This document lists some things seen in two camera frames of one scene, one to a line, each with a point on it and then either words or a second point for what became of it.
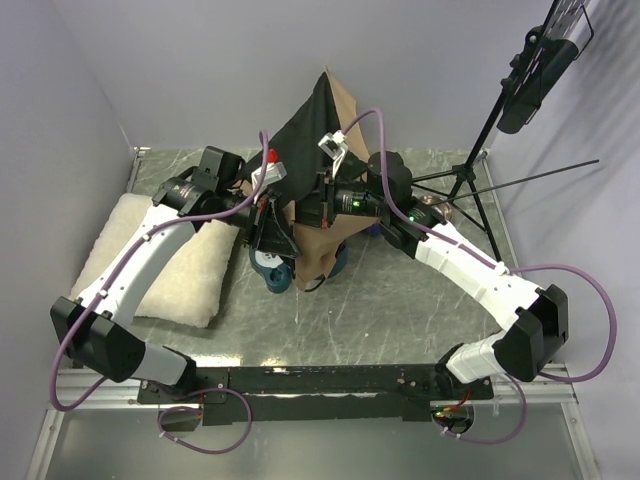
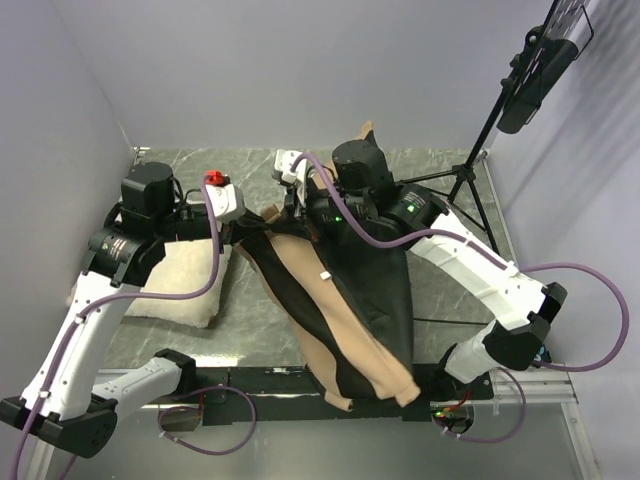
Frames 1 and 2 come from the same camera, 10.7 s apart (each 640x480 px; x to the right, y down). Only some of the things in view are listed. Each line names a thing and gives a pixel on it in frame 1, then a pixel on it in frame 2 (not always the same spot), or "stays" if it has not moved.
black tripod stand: [467, 173] stays
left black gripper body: [257, 220] to [187, 225]
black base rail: [315, 394] stays
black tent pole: [515, 184] to [469, 322]
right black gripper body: [327, 198] stays
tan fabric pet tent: [327, 130] to [352, 293]
